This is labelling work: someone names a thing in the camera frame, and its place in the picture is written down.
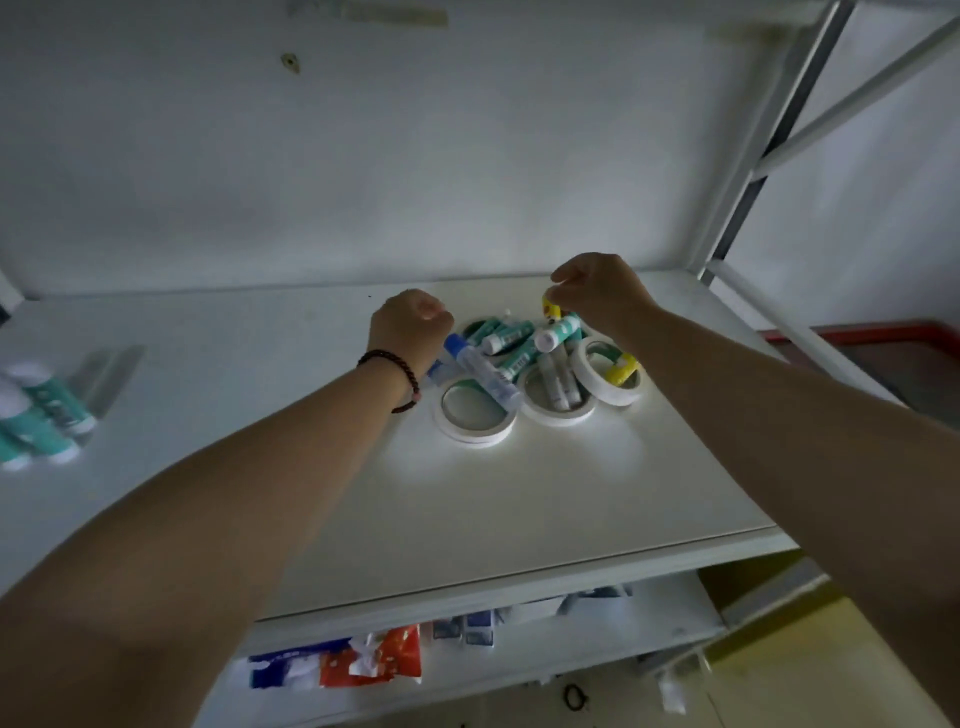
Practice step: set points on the person's right hand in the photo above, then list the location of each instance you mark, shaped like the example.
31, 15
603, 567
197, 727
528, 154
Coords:
604, 292

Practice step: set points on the person's left hand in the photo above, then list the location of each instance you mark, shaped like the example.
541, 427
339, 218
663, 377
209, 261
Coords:
401, 330

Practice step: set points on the person's right fingers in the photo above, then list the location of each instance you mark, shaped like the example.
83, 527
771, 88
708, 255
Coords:
564, 289

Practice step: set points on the person's left fingers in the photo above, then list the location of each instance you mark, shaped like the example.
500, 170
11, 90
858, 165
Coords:
433, 315

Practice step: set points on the small yellow-capped glue tube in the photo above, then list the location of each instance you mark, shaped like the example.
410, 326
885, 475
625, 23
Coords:
551, 309

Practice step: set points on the person's right forearm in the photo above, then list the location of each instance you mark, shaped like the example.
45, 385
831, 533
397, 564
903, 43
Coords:
787, 435

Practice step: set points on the person's left forearm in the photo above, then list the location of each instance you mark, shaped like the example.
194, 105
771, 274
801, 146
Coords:
225, 525

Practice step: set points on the teal glue stick white cap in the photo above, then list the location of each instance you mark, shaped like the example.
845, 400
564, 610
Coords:
559, 332
486, 328
517, 361
506, 337

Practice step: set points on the small blue-capped glue pen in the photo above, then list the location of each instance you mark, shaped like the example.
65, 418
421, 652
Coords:
439, 373

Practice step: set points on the blue-capped clear glue pen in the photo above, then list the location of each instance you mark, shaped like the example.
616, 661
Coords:
484, 371

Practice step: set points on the white metal shelf rack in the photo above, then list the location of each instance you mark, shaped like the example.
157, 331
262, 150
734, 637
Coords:
525, 589

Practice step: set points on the red-edged dark board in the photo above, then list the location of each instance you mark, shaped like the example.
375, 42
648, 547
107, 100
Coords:
862, 334

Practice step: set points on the small blue and white boxes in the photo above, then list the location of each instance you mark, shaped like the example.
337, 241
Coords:
469, 628

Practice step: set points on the orange and white packet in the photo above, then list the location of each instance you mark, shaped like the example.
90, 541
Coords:
390, 656

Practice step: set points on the blue and white packet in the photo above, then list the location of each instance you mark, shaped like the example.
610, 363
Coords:
289, 664

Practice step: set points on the large teal glue stick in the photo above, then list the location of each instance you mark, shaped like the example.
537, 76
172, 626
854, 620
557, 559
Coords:
56, 401
11, 454
37, 439

